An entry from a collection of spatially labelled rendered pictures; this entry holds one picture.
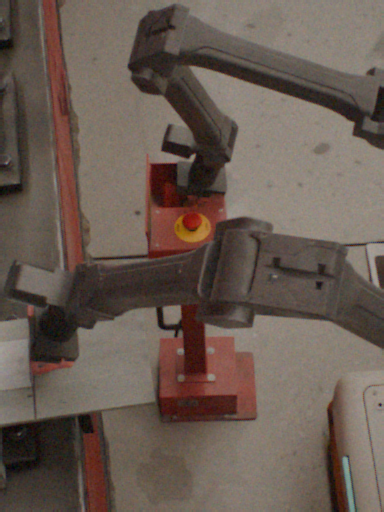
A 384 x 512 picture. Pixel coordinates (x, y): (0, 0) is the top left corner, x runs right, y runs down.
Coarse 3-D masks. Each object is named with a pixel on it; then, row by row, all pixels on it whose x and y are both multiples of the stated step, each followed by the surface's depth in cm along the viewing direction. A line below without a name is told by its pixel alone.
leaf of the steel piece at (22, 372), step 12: (0, 348) 154; (12, 348) 154; (24, 348) 154; (0, 360) 153; (12, 360) 153; (24, 360) 153; (0, 372) 152; (12, 372) 151; (24, 372) 151; (0, 384) 150; (12, 384) 150; (24, 384) 150
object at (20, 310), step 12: (0, 312) 169; (12, 312) 169; (24, 312) 169; (36, 432) 157; (12, 444) 155; (24, 444) 155; (36, 444) 156; (12, 456) 154; (24, 456) 154; (36, 456) 154; (12, 468) 155
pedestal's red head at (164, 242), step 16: (160, 176) 203; (176, 176) 203; (160, 192) 208; (176, 192) 205; (160, 208) 197; (176, 208) 197; (192, 208) 197; (208, 208) 197; (224, 208) 196; (160, 224) 195; (160, 240) 192; (176, 240) 192; (208, 240) 192; (160, 256) 193
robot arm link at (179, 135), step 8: (168, 128) 186; (176, 128) 185; (184, 128) 185; (168, 136) 185; (176, 136) 185; (184, 136) 185; (168, 144) 186; (176, 144) 186; (184, 144) 185; (192, 144) 185; (168, 152) 188; (176, 152) 188; (184, 152) 187; (192, 152) 185; (208, 160) 181; (216, 160) 180; (224, 160) 181
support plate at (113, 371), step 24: (0, 336) 155; (24, 336) 155; (96, 336) 155; (120, 336) 155; (144, 336) 155; (96, 360) 152; (120, 360) 152; (144, 360) 152; (48, 384) 150; (72, 384) 150; (96, 384) 150; (120, 384) 150; (144, 384) 150; (0, 408) 148; (24, 408) 148; (48, 408) 148; (72, 408) 148; (96, 408) 148; (120, 408) 148
